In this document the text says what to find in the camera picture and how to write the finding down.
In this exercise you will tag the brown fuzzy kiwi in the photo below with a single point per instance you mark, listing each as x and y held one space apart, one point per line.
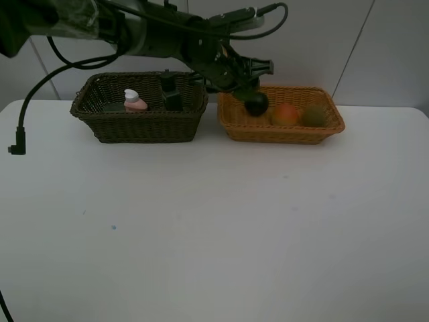
313 116

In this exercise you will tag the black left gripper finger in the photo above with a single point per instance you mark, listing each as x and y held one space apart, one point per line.
247 95

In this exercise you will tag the black square bottle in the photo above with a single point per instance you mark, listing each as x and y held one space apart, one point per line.
170 94

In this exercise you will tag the black whiteboard eraser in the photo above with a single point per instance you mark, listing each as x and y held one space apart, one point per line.
114 108

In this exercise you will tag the dark brown wicker basket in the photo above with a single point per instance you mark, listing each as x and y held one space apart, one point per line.
156 125

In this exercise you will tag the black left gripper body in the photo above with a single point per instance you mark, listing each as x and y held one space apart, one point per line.
206 50

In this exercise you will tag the dark purple mangosteen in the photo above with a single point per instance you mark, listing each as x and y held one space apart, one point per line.
256 104

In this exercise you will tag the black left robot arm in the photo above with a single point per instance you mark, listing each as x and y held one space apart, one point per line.
143 28

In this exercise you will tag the orange bread bun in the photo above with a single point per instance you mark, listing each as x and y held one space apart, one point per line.
285 114

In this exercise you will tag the tan wicker basket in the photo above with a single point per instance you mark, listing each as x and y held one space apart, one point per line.
242 127

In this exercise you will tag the pink lotion bottle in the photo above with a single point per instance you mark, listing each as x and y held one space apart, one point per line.
133 103

